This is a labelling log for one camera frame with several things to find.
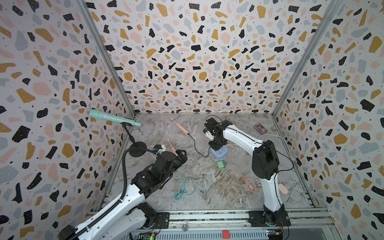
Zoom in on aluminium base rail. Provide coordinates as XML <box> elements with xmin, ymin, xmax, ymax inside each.
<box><xmin>80</xmin><ymin>208</ymin><xmax>334</xmax><ymax>240</ymax></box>

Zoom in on black microphone stand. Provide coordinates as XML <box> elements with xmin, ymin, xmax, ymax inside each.
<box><xmin>121</xmin><ymin>122</ymin><xmax>147</xmax><ymax>158</ymax></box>

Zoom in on small colourful card box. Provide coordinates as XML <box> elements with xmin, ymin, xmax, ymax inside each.
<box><xmin>255</xmin><ymin>123</ymin><xmax>268</xmax><ymax>135</ymax></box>

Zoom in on green plug adapter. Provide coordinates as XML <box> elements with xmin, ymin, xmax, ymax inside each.
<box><xmin>217</xmin><ymin>161</ymin><xmax>226</xmax><ymax>169</ymax></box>

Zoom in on pink round cap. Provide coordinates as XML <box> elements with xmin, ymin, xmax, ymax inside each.
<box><xmin>278</xmin><ymin>184</ymin><xmax>289</xmax><ymax>195</ymax></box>

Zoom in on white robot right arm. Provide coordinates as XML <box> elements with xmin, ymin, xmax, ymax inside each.
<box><xmin>204</xmin><ymin>118</ymin><xmax>288</xmax><ymax>226</ymax></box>

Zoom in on pink cable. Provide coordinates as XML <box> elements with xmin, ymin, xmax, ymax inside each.
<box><xmin>224</xmin><ymin>143</ymin><xmax>259</xmax><ymax>197</ymax></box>

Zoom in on black charging cable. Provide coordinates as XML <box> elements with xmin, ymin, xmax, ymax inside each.
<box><xmin>187</xmin><ymin>133</ymin><xmax>212</xmax><ymax>159</ymax></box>

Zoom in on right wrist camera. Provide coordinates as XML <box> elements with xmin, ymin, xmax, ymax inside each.
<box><xmin>203</xmin><ymin>128</ymin><xmax>214</xmax><ymax>141</ymax></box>

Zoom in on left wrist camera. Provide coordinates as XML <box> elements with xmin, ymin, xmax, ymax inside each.
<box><xmin>151</xmin><ymin>144</ymin><xmax>166</xmax><ymax>154</ymax></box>

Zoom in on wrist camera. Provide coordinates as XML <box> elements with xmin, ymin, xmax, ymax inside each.
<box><xmin>203</xmin><ymin>128</ymin><xmax>214</xmax><ymax>141</ymax></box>
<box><xmin>151</xmin><ymin>144</ymin><xmax>166</xmax><ymax>154</ymax></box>

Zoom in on light blue power strip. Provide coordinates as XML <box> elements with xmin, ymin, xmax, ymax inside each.
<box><xmin>211</xmin><ymin>146</ymin><xmax>229</xmax><ymax>160</ymax></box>

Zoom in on teal coiled cable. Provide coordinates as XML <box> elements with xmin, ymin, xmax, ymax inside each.
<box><xmin>172</xmin><ymin>176</ymin><xmax>211</xmax><ymax>201</ymax></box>

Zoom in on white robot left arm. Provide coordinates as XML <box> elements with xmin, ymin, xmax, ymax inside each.
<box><xmin>58</xmin><ymin>150</ymin><xmax>188</xmax><ymax>240</ymax></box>

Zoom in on pink toothbrush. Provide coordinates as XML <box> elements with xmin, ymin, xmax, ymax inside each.
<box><xmin>171</xmin><ymin>118</ymin><xmax>190</xmax><ymax>135</ymax></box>
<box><xmin>167</xmin><ymin>138</ymin><xmax>177</xmax><ymax>155</ymax></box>

